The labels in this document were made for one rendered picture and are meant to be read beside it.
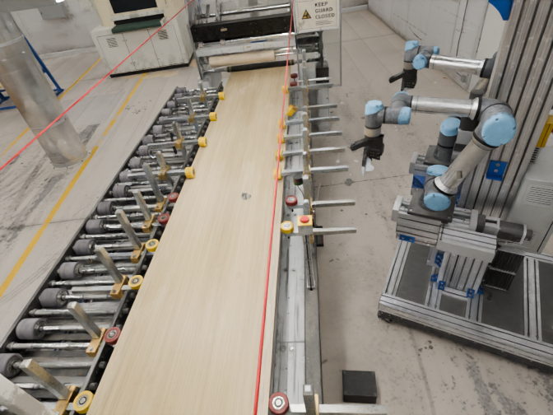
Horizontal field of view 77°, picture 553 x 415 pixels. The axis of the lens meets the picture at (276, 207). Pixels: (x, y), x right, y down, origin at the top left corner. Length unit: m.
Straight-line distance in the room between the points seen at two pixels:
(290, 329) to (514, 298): 1.57
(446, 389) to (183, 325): 1.66
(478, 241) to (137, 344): 1.76
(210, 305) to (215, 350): 0.25
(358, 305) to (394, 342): 0.37
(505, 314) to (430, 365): 0.58
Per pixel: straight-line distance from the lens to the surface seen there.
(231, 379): 1.64
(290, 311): 2.08
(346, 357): 2.63
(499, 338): 2.66
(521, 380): 2.82
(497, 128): 1.64
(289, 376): 1.91
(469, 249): 2.04
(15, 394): 1.55
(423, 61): 2.24
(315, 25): 4.38
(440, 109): 1.76
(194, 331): 1.80
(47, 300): 2.45
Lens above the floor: 2.37
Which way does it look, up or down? 40 degrees down
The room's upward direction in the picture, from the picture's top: 9 degrees counter-clockwise
